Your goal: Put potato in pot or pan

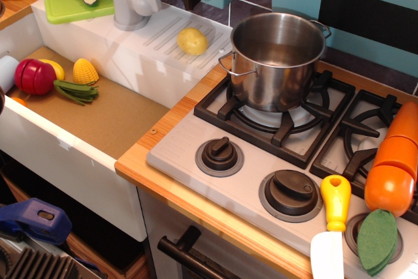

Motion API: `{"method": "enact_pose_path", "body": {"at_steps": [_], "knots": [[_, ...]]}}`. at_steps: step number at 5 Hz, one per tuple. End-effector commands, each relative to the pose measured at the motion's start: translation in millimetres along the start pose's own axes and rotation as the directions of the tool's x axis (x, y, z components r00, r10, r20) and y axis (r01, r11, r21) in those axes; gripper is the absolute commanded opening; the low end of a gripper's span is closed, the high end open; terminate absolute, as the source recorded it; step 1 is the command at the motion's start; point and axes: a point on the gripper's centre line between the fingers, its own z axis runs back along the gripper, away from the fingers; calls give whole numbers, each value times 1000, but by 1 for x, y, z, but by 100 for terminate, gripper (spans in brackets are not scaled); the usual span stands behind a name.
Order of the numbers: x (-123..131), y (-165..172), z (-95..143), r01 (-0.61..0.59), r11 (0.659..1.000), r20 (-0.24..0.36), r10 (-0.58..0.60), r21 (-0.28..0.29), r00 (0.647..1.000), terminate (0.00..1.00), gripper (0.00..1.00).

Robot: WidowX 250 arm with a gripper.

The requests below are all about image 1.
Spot orange toy carrot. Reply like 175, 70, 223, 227
364, 102, 417, 217

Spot green felt carrot leaves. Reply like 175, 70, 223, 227
357, 209, 398, 277

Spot black stove knob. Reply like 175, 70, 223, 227
259, 169, 323, 223
195, 137, 244, 178

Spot red toy apple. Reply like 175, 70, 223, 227
14, 59, 57, 95

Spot yellow toy lemon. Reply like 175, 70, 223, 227
40, 59, 65, 80

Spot right black burner grate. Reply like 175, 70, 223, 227
310, 90, 401, 216

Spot blue clamp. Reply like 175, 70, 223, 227
1, 198, 72, 245

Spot left black burner grate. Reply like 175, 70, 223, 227
194, 71, 355, 169

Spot white cylinder cup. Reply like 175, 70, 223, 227
0, 56, 19, 93

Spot yellow handled toy knife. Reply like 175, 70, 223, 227
310, 174, 351, 278

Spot stainless steel pot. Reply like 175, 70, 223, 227
227, 12, 332, 112

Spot black burner grate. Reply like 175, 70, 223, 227
310, 90, 401, 216
194, 71, 355, 169

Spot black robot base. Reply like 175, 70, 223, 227
1, 238, 99, 278

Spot left black stove knob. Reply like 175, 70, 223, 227
195, 137, 244, 178

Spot black oven door handle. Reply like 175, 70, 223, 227
157, 225, 238, 278

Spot yellow toy corn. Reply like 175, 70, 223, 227
72, 58, 99, 85

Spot green felt corn leaves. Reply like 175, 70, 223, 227
54, 80, 99, 106

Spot middle black stove knob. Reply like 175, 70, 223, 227
259, 169, 323, 223

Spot small orange toy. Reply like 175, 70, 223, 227
12, 97, 27, 107

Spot right grey stove knob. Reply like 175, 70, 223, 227
344, 213, 404, 264

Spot yellow toy potato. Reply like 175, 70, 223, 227
177, 27, 208, 56

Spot grey toy faucet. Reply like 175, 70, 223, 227
113, 0, 162, 31

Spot green cutting board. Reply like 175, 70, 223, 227
44, 0, 114, 24

